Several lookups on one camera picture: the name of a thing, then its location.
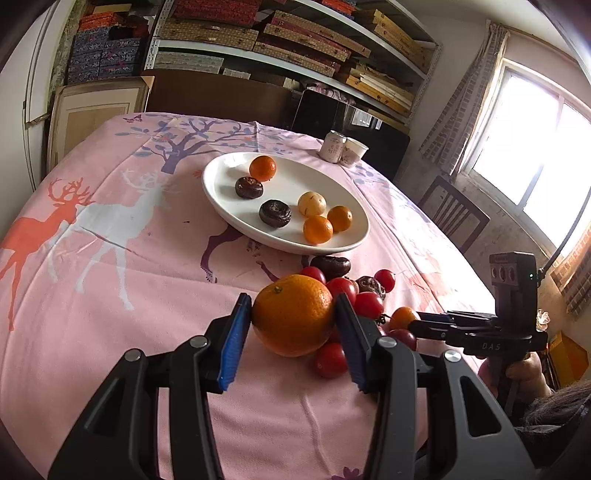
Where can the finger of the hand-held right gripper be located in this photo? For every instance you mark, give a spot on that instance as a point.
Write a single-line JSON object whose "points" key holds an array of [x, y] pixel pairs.
{"points": [[438, 315], [429, 331]]}

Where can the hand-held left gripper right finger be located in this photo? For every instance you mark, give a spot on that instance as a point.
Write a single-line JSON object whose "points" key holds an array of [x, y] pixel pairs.
{"points": [[348, 337]]}

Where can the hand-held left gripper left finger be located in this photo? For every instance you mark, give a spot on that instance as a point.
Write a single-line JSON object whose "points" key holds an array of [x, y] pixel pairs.
{"points": [[233, 341]]}

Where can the orange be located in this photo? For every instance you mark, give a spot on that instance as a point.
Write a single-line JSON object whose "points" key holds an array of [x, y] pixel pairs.
{"points": [[263, 167], [317, 229], [291, 314], [340, 218], [404, 317]]}

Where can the pile of red cherry tomatoes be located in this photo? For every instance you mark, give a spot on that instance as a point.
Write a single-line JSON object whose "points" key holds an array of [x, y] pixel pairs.
{"points": [[330, 360]]}

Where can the white oval plate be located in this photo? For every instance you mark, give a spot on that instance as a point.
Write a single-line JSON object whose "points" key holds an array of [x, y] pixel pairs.
{"points": [[286, 184]]}

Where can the person's right hand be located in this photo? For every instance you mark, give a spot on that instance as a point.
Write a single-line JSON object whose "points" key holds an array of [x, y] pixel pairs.
{"points": [[526, 371]]}

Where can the yellow box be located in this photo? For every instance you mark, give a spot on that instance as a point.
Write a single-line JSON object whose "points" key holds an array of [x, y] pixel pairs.
{"points": [[570, 357]]}

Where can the pink deer printed tablecloth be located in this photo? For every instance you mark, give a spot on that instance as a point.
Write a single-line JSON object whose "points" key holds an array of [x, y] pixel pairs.
{"points": [[161, 300]]}

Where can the brick patterned curtain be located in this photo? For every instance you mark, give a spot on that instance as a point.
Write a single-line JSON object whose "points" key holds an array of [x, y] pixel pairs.
{"points": [[575, 286], [466, 101]]}

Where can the dark wooden chair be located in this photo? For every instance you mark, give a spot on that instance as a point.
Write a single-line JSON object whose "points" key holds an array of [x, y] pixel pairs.
{"points": [[455, 214]]}

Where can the pale yellow round fruit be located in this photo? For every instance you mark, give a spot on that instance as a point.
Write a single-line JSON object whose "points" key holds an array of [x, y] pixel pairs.
{"points": [[312, 204]]}

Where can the white framed window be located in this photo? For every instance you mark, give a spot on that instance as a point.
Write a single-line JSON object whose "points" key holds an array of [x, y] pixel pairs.
{"points": [[531, 152]]}

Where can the paper cup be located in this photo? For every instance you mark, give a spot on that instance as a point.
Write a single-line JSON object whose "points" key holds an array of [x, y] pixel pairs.
{"points": [[353, 151]]}

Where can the drink can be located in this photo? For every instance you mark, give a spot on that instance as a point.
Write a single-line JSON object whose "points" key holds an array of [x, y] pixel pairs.
{"points": [[331, 146]]}

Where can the black panel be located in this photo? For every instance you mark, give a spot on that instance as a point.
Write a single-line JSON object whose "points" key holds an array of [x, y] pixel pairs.
{"points": [[323, 113]]}

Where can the pink cloth bundle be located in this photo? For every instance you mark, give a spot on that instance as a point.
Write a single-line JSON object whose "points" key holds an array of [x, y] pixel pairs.
{"points": [[330, 93]]}

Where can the brown board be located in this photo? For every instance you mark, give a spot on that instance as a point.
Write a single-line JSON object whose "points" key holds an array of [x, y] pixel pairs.
{"points": [[217, 94]]}

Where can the beige framed panel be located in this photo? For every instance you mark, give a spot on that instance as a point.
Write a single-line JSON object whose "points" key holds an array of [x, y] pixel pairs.
{"points": [[92, 110]]}

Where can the white metal shelf rack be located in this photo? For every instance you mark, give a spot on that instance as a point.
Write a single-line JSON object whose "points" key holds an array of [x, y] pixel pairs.
{"points": [[295, 62]]}

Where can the stacks of tan woven boxes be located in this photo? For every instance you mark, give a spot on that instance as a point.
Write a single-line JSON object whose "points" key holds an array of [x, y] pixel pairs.
{"points": [[300, 34]]}

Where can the stack of blue patterned boxes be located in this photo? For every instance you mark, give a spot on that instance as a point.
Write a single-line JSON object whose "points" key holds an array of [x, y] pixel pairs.
{"points": [[104, 57]]}

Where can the stack of red patterned boxes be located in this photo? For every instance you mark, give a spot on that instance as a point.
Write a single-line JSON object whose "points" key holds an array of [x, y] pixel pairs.
{"points": [[217, 9]]}

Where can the white board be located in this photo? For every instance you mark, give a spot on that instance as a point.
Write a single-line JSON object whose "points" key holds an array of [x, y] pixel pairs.
{"points": [[39, 69]]}

